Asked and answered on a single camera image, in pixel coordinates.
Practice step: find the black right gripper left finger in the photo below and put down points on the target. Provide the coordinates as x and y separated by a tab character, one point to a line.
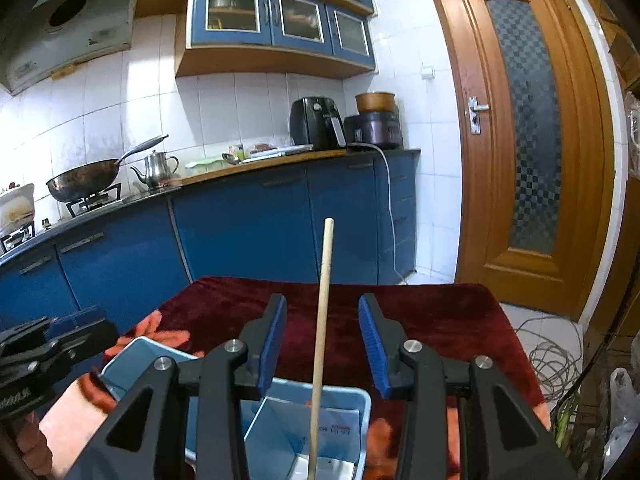
145	436

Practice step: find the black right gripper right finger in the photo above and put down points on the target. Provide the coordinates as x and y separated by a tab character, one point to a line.
500	436

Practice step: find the wooden chopstick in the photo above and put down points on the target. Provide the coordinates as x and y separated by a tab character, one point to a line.
320	345

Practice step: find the person's left hand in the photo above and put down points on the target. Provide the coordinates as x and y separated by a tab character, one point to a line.
33	446

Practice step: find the white plastic bag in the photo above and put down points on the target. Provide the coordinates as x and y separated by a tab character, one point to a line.
624	417

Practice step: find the red floral plush blanket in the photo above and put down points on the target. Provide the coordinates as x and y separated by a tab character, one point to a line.
459	322

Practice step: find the blue plastic utensil box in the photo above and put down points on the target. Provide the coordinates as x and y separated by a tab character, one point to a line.
275	429

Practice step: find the white pot on stove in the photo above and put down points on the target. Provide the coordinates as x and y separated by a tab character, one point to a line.
17	208

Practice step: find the black wok pan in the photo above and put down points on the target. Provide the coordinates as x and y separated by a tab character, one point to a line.
94	177

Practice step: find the gas stove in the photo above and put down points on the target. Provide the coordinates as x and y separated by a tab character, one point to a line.
94	201

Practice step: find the steel teapot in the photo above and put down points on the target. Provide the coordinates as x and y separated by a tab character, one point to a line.
159	168

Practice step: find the wooden door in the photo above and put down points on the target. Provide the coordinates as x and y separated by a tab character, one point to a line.
537	183

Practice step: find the blue base cabinets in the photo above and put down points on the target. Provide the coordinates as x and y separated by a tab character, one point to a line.
128	259

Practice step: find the dark rice cooker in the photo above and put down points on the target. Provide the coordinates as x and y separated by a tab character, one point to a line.
378	128

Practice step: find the wooden cutting board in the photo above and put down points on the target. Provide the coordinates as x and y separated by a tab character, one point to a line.
259	165

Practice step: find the grey range hood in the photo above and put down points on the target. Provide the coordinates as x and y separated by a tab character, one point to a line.
60	33

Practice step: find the brown pot on cooker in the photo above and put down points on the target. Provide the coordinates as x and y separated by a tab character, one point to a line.
378	101

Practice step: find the black air fryer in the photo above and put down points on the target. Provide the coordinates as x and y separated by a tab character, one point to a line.
316	121

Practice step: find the silver door handle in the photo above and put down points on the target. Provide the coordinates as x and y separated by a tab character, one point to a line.
474	110

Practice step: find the blue glass wall cabinet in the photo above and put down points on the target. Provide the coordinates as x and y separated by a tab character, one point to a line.
307	37

